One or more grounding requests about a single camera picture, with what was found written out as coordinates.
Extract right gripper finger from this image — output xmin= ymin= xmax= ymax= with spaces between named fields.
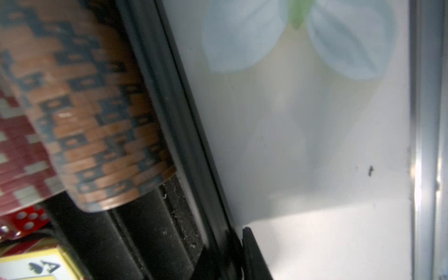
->
xmin=242 ymin=227 xmax=273 ymax=280

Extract black poker case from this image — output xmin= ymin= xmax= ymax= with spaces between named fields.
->
xmin=41 ymin=0 xmax=246 ymax=280

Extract pink playing card deck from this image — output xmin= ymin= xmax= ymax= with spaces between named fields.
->
xmin=1 ymin=245 xmax=85 ymax=280

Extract red dice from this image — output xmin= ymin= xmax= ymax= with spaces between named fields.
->
xmin=1 ymin=205 xmax=50 ymax=242

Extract red white chip stack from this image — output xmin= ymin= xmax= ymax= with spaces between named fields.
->
xmin=1 ymin=75 xmax=65 ymax=215

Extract brown blue chip stack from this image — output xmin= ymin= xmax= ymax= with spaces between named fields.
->
xmin=1 ymin=1 xmax=176 ymax=212

